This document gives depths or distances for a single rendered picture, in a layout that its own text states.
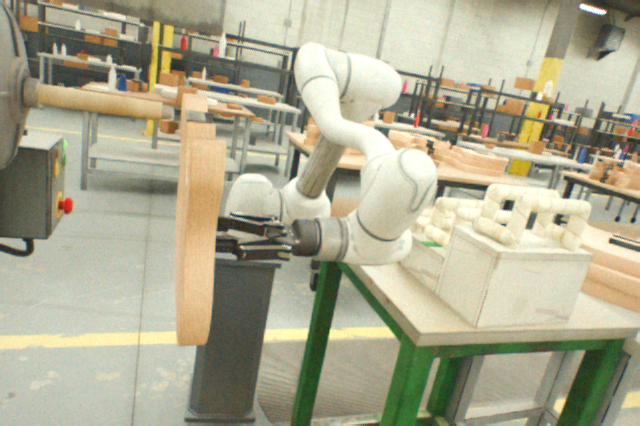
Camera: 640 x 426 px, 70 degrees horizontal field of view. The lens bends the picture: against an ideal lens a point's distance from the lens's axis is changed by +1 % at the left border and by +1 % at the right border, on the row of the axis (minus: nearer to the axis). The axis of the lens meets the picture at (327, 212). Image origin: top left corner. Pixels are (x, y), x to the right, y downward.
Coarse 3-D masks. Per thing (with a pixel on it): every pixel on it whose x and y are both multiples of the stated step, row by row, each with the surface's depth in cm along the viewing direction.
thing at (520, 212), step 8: (520, 208) 89; (528, 208) 88; (512, 216) 90; (520, 216) 89; (528, 216) 89; (512, 224) 90; (520, 224) 89; (512, 232) 90; (520, 232) 90; (520, 240) 90; (512, 248) 91
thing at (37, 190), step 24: (24, 144) 92; (48, 144) 95; (24, 168) 91; (48, 168) 93; (0, 192) 91; (24, 192) 93; (48, 192) 95; (0, 216) 93; (24, 216) 94; (48, 216) 96; (24, 240) 99
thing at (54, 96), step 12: (48, 96) 71; (60, 96) 72; (72, 96) 72; (84, 96) 73; (96, 96) 74; (108, 96) 74; (120, 96) 75; (72, 108) 74; (84, 108) 74; (96, 108) 74; (108, 108) 74; (120, 108) 75; (132, 108) 76; (144, 108) 76; (156, 108) 77; (156, 120) 78
